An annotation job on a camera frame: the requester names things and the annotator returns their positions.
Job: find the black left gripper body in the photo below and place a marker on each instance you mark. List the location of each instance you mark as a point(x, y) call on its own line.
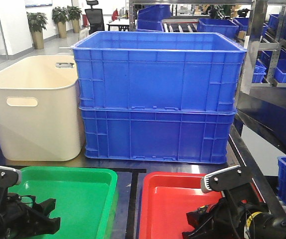
point(22, 217)

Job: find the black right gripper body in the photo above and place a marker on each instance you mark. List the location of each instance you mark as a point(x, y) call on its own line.
point(239, 214)

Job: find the red plastic tray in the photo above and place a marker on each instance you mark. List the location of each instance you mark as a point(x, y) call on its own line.
point(166, 198)

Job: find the green plastic tray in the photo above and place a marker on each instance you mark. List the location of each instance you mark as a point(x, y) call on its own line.
point(86, 199)

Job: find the stainless steel shelving rack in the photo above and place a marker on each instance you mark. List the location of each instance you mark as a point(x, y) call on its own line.
point(261, 107)

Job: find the cream plastic tub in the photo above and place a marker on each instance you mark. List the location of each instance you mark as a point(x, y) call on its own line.
point(39, 115)

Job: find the lower blue stacked crate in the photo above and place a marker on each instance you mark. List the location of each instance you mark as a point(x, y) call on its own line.
point(198, 137)

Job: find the blue stacked crate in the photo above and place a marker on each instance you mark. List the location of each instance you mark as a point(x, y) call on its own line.
point(198, 137)
point(191, 72)

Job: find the upper blue stacked crate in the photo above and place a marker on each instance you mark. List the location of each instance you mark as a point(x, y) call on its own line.
point(191, 72)

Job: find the potted plant left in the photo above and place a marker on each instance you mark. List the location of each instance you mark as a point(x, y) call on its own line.
point(37, 23)

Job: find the potted plant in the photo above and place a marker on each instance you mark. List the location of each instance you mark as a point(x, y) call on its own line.
point(37, 23)
point(60, 17)
point(74, 15)

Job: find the potted plant middle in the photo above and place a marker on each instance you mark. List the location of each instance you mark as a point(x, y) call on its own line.
point(60, 17)

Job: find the potted plant right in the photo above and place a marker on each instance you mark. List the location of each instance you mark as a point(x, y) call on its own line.
point(74, 15)

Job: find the black mesh office chair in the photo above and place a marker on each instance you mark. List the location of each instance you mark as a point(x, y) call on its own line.
point(95, 17)

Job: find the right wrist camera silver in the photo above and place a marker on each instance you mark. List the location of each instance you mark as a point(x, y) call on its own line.
point(225, 179)

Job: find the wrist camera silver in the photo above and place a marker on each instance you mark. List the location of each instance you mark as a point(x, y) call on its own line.
point(9, 177)
point(225, 179)

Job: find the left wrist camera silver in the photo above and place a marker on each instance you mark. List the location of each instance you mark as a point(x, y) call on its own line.
point(9, 177)

